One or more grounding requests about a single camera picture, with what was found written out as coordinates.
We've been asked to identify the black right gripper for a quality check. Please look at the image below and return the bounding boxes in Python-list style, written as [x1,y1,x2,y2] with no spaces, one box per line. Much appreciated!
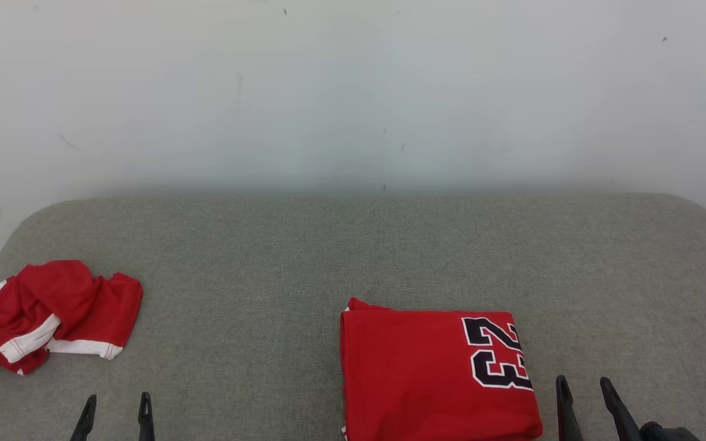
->
[555,375,702,441]

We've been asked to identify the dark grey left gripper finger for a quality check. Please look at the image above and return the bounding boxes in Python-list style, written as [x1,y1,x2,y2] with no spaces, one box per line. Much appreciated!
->
[70,394,97,441]
[137,392,156,441]

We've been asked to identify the red white-trimmed basketball shorts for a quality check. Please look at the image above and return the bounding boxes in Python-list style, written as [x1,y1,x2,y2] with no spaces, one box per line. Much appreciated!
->
[0,260,144,375]

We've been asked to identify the red basketball jersey number 23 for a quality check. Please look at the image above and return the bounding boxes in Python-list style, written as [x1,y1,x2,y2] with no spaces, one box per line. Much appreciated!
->
[340,297,544,441]

